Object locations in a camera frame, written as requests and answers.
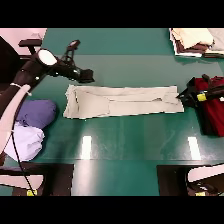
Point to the purple garment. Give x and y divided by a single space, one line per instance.
36 113

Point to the white garment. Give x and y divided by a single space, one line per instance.
218 40

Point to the folded cream garment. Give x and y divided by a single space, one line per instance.
191 36

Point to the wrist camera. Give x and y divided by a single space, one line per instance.
74 45
206 80

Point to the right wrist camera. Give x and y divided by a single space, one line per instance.
206 80

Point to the cream garment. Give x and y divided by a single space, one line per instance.
126 101
191 36

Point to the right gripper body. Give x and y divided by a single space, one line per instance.
191 95

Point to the pale lilac garment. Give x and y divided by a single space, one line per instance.
26 143

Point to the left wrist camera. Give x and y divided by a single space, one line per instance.
74 45

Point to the red garment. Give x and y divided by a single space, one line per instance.
215 116

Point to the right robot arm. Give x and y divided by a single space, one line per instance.
213 93

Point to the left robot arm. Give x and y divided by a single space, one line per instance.
31 71

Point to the brown garment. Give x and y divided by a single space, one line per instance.
191 49

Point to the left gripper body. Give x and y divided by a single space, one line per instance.
86 76

